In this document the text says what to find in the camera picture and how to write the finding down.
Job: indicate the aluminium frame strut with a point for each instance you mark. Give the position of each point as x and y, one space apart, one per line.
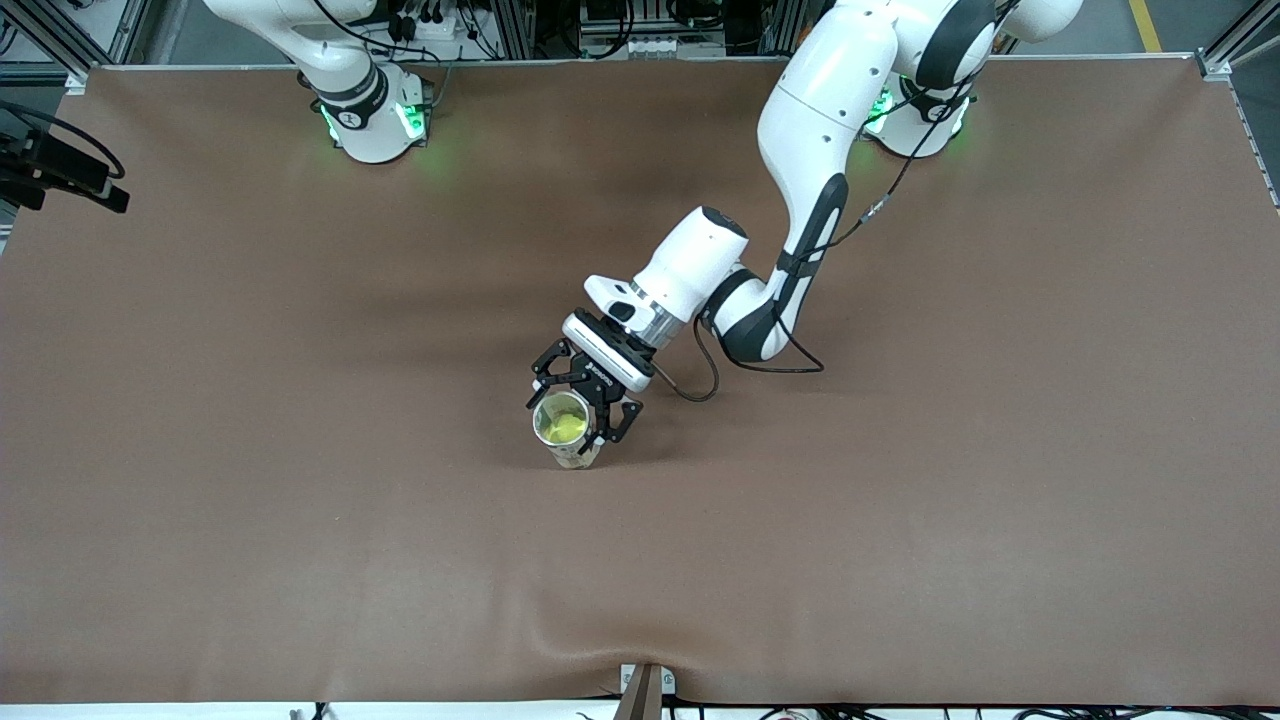
60 35
1240 40

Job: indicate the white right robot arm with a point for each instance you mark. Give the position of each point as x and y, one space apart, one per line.
365 100

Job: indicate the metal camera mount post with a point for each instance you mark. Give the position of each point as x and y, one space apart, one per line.
641 692

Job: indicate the metal corner bracket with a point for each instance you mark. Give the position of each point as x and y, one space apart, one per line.
77 82
1214 64

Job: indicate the black electronics unit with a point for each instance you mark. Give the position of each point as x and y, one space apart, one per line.
620 15

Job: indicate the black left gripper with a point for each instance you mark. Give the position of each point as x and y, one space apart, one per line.
588 378

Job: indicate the yellow-green tennis ball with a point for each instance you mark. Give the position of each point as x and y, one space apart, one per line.
563 427

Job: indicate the aluminium side rail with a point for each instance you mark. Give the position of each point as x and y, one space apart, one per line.
1255 140

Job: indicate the white terminal strip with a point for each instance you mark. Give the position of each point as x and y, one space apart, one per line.
652 47

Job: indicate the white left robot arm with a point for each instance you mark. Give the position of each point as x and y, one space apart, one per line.
830 110

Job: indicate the brown table mat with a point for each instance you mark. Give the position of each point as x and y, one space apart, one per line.
900 550

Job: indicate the clear tennis ball can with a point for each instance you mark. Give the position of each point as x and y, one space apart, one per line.
578 458

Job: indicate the aluminium frame post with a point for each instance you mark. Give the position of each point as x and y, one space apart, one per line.
782 25
512 25

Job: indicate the white power strip with plugs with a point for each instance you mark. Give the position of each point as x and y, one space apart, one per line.
430 25

